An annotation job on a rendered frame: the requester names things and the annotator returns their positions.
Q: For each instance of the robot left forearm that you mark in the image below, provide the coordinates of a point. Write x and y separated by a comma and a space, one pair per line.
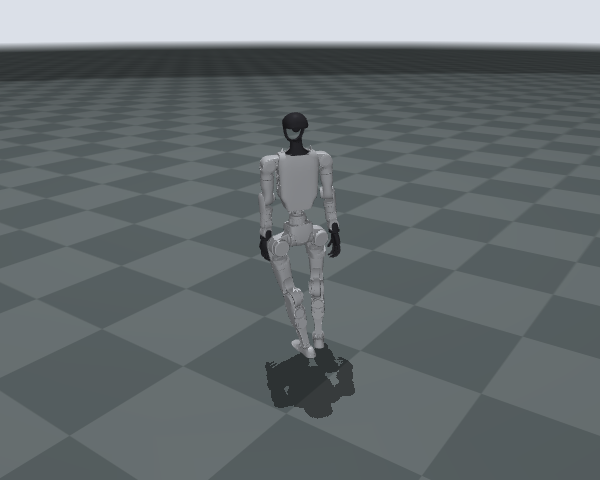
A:
265, 216

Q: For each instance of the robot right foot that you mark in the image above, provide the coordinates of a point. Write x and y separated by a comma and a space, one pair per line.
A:
318, 342

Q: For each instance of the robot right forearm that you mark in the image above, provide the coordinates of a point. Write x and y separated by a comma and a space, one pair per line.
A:
330, 210

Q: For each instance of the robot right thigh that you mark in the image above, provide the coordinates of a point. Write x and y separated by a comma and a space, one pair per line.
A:
316, 251

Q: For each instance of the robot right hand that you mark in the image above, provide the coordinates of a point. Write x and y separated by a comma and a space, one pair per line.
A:
335, 240

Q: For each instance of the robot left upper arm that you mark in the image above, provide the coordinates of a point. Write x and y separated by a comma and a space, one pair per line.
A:
268, 165

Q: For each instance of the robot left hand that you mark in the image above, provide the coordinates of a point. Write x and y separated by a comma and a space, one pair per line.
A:
263, 245

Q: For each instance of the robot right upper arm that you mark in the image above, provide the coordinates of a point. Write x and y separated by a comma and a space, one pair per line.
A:
326, 174

